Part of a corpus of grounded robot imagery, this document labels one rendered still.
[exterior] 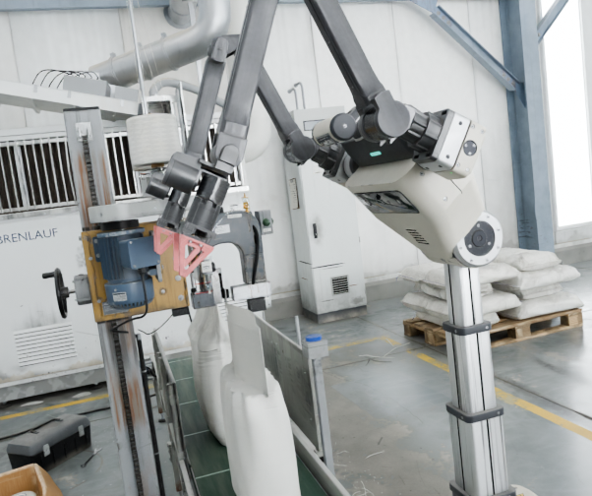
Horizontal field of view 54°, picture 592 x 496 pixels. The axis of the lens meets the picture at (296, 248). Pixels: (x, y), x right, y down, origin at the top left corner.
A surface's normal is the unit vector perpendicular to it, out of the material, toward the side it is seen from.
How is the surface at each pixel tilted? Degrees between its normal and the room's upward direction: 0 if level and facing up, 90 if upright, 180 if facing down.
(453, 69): 90
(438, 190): 90
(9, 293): 90
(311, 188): 90
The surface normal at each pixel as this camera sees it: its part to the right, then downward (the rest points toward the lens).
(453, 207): 0.64, 0.42
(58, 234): 0.29, 0.06
